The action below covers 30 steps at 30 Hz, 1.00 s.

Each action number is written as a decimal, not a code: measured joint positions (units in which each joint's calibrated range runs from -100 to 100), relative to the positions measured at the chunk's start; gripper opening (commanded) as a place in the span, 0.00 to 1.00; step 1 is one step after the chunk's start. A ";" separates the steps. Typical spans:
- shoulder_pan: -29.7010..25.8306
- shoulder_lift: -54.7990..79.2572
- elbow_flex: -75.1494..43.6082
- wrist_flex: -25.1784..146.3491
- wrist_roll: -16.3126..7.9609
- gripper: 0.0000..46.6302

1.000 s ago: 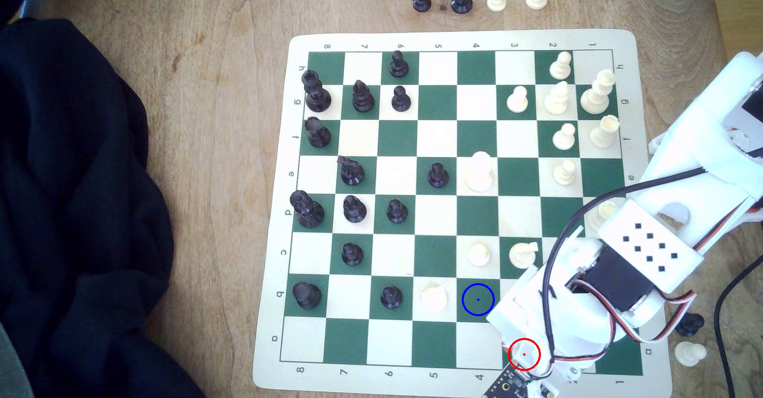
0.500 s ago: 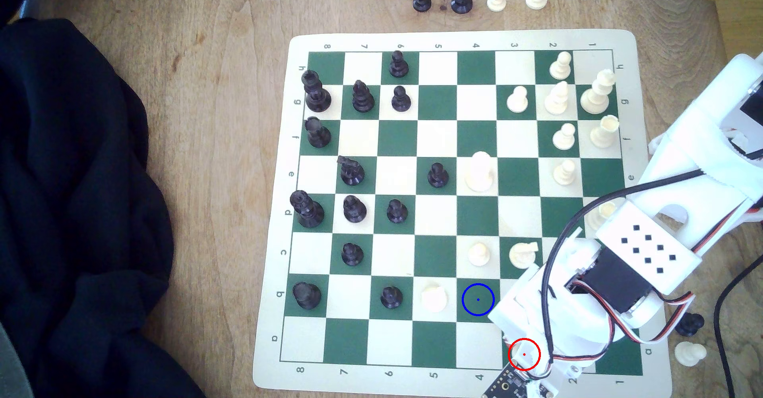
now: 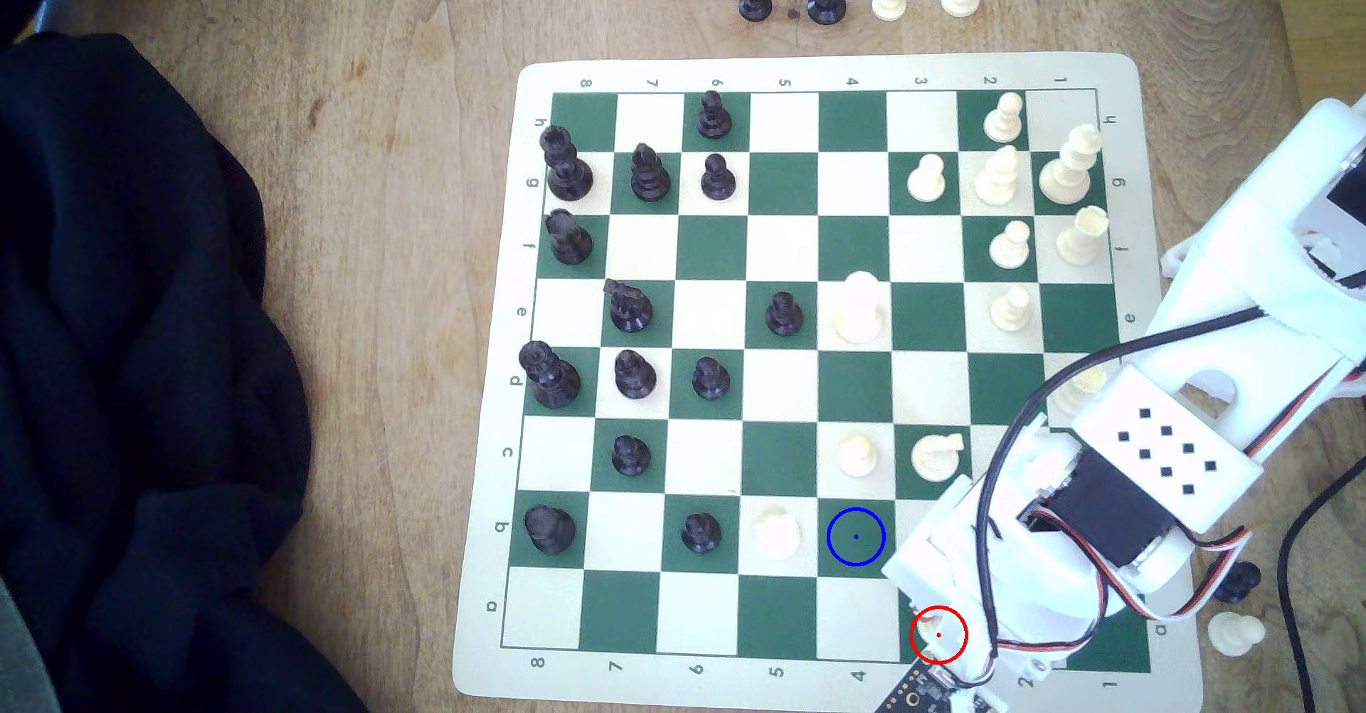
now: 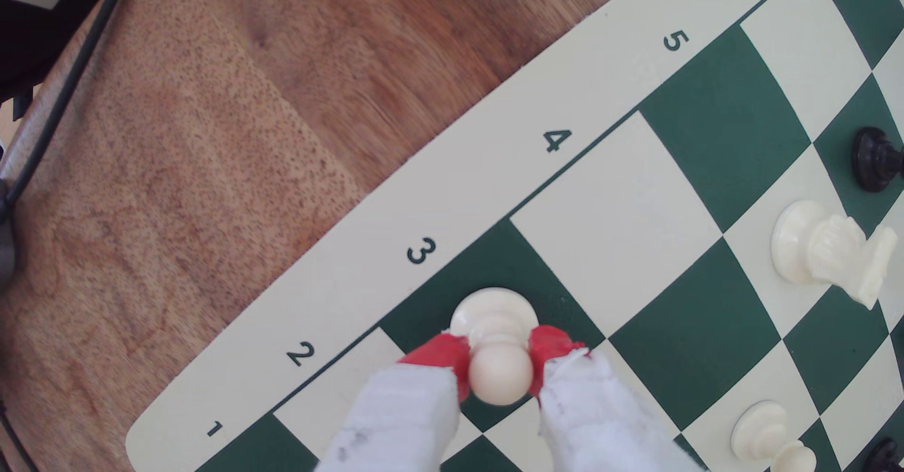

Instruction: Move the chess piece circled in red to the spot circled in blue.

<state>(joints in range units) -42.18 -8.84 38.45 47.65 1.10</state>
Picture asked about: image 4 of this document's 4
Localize black chess pawn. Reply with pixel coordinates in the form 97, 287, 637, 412
850, 126, 904, 193

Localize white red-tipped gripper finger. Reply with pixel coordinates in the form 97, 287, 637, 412
528, 325, 700, 472
314, 332, 472, 472

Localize white chess knight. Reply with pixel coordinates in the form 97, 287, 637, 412
770, 200, 899, 310

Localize white chess pawn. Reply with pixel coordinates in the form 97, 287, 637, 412
730, 400, 818, 472
449, 287, 540, 407

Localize black chess piece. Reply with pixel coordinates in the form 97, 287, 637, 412
863, 437, 904, 472

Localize green and cream chess mat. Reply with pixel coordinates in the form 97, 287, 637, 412
126, 0, 904, 472

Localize thin black cable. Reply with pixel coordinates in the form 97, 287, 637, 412
0, 401, 36, 472

